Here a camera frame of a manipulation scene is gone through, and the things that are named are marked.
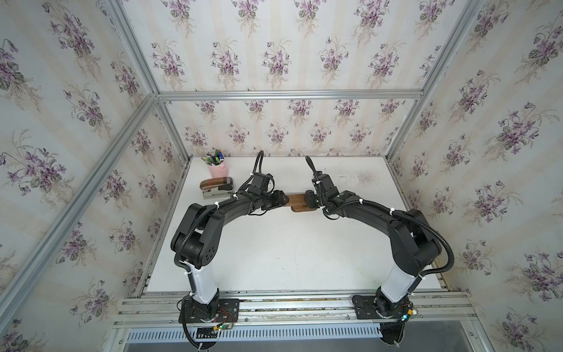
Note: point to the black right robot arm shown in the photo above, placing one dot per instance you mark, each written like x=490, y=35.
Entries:
x=416, y=248

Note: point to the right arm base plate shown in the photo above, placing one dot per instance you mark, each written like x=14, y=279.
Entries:
x=374, y=306

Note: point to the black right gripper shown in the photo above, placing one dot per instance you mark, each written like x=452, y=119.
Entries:
x=308, y=196

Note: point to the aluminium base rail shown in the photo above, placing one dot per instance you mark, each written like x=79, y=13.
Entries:
x=291, y=307

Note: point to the brown and white stapler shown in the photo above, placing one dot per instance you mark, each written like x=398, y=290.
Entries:
x=216, y=187

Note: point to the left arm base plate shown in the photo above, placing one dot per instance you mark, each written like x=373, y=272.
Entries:
x=221, y=311

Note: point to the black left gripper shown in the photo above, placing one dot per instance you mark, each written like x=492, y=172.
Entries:
x=279, y=201

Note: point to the pens in cup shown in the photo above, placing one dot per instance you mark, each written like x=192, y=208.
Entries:
x=214, y=159

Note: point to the brown wooden watch stand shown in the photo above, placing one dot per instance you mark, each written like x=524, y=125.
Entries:
x=297, y=203

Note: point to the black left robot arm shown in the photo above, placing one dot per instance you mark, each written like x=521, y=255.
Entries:
x=196, y=240

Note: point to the pink pen cup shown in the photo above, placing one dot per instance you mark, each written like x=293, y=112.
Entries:
x=218, y=171

